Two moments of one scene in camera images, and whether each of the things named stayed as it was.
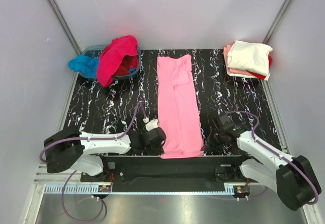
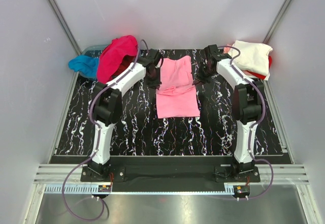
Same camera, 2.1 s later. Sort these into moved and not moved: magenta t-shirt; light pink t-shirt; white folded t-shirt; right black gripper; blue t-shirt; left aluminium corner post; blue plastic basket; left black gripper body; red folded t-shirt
Moved: right black gripper; left black gripper body; light pink t-shirt
Not moved: blue plastic basket; red folded t-shirt; blue t-shirt; left aluminium corner post; white folded t-shirt; magenta t-shirt
